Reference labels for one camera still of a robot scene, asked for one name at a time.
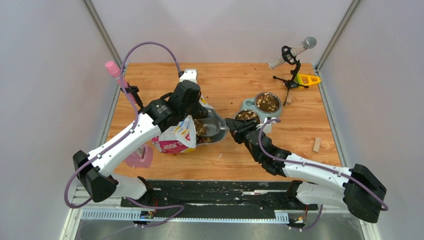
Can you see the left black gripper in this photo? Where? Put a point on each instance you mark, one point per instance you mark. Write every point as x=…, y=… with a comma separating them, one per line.
x=195, y=110

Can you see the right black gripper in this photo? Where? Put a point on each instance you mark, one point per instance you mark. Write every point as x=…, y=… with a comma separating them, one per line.
x=238, y=128

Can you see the metal scoop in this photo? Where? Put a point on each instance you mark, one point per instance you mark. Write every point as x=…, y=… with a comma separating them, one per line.
x=208, y=127

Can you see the pet food bag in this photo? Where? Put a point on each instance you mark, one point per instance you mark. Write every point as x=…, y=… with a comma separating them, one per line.
x=183, y=138

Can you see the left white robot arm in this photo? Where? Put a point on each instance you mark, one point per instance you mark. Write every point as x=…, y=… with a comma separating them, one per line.
x=95, y=170

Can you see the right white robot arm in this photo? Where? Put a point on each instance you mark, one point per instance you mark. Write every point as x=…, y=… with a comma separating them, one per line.
x=355, y=189

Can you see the grey double pet feeder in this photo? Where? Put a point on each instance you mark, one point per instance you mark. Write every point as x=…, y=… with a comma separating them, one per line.
x=249, y=104

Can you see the front steel bowl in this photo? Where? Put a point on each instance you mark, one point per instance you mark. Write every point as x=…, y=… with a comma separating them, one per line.
x=247, y=114

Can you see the steel bowl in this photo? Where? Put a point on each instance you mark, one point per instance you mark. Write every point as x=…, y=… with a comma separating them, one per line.
x=247, y=114
x=267, y=102

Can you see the rear steel bowl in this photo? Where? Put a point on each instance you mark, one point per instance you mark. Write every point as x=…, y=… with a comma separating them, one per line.
x=267, y=102

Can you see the wooden wedge block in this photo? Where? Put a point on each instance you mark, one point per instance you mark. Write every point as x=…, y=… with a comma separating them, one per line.
x=288, y=100

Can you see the pink block holder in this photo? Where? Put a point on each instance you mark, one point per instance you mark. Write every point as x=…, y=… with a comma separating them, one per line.
x=142, y=157

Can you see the pink microphone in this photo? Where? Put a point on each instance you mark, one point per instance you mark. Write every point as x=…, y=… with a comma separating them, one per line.
x=115, y=71

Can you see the small wooden block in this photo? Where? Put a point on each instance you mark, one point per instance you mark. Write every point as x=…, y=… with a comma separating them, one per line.
x=317, y=144

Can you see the yellow plastic triangle toy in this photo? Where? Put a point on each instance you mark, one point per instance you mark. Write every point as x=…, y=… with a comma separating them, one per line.
x=305, y=81

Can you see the black tripod mic stand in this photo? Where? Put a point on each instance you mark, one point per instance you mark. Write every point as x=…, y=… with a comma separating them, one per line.
x=290, y=83

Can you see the glitter silver microphone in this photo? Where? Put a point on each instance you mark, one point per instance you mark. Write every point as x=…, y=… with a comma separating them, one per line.
x=298, y=49

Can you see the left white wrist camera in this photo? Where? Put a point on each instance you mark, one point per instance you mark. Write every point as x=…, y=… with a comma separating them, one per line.
x=189, y=74

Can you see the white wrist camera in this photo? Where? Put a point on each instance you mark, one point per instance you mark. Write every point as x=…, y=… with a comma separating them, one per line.
x=189, y=74
x=267, y=127

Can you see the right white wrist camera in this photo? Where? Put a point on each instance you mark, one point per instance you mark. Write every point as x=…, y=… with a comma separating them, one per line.
x=267, y=127

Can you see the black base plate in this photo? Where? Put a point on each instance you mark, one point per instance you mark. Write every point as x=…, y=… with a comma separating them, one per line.
x=222, y=199

